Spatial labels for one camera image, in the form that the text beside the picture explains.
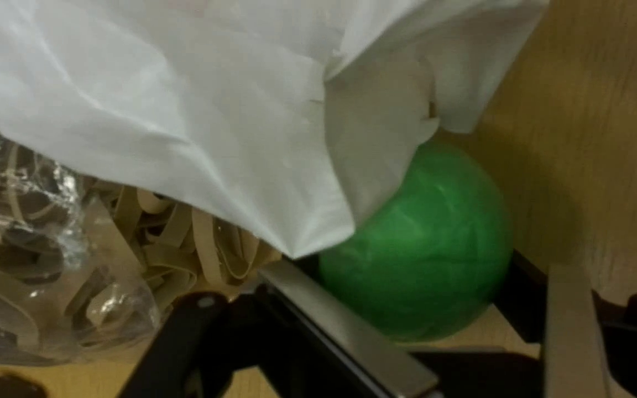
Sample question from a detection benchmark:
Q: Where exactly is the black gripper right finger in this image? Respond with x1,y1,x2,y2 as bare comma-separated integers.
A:
495,251,609,398

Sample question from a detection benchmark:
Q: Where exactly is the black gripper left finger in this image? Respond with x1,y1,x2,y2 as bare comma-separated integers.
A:
260,261,437,398

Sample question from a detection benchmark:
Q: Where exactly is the green apple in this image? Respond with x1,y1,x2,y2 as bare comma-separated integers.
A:
319,146,513,340

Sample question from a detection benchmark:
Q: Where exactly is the white orange plastic bag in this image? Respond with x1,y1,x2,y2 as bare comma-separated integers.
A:
0,0,547,256

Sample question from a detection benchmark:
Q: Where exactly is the clear bag of rubber bands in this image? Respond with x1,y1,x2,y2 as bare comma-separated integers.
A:
0,134,280,365

